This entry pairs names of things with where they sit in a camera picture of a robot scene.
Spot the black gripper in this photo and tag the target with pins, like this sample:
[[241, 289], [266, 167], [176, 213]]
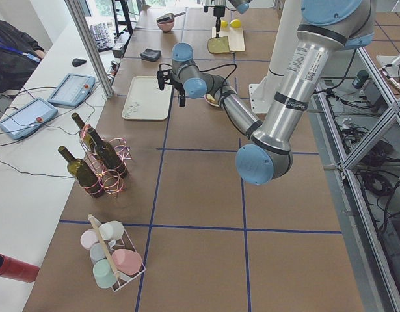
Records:
[[178, 85], [216, 12]]

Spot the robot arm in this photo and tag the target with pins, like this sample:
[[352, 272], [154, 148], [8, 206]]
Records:
[[325, 28], [240, 5]]

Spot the cream bear tray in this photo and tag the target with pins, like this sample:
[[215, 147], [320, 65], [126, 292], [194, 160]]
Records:
[[145, 101]]

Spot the right yellow lemon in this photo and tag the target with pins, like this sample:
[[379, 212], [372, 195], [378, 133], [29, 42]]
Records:
[[235, 23]]

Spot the wooden cutting board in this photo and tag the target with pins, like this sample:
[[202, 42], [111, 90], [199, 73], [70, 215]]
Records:
[[236, 38]]

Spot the white plate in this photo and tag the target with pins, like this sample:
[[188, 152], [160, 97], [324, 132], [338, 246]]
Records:
[[212, 101]]

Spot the grey folded cloth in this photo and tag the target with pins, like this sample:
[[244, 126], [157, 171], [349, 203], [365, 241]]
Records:
[[151, 55]]

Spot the steel scoop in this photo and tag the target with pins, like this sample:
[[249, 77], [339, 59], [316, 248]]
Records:
[[169, 17]]

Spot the pink bowl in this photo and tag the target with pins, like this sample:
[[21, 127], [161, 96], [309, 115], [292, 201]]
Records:
[[166, 27]]

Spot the black keyboard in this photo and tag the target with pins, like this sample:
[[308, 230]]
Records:
[[102, 37]]

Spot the middle green wine bottle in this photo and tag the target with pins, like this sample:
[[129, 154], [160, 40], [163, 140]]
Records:
[[107, 154]]

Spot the green wine bottle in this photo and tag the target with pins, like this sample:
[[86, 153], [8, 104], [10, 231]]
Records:
[[107, 154], [84, 136], [82, 173]]

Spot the far blue tablet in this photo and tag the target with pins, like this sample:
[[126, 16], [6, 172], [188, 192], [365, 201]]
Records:
[[72, 90]]

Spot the blue tablet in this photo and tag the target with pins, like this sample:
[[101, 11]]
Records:
[[72, 90], [28, 119]]

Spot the back green wine bottle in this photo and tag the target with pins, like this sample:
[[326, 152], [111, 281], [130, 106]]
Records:
[[84, 136]]

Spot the black computer mouse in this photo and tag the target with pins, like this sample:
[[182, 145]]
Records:
[[76, 62]]

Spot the front green wine bottle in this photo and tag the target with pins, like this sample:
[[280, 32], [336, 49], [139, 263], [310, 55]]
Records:
[[82, 173]]

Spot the near blue tablet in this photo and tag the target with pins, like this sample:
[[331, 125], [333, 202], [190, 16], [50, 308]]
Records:
[[28, 119]]

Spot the white cup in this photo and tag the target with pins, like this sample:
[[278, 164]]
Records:
[[111, 231]]

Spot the person in black jacket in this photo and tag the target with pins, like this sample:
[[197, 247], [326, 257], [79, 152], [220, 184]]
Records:
[[20, 55]]

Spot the lilac cup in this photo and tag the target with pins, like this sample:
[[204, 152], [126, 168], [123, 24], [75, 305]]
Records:
[[88, 239]]

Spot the pink cup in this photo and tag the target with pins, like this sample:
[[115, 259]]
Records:
[[127, 261]]

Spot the grey-blue cup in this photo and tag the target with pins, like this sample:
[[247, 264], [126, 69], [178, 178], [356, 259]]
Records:
[[96, 253]]

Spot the mint green cup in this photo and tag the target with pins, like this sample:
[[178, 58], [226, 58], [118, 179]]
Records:
[[103, 274]]

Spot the red cylinder bottle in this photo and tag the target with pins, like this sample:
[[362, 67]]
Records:
[[15, 269]]

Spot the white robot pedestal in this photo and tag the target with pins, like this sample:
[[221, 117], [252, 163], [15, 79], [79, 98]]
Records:
[[261, 95]]

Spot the copper wire bottle rack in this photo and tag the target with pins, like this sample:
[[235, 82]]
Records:
[[109, 179]]

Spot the aluminium frame post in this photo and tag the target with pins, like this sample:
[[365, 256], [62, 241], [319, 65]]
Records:
[[78, 17]]

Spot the wooden rack handle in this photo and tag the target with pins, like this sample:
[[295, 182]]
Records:
[[109, 258]]

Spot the aluminium side frame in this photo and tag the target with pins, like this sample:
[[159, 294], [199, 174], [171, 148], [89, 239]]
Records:
[[356, 108]]

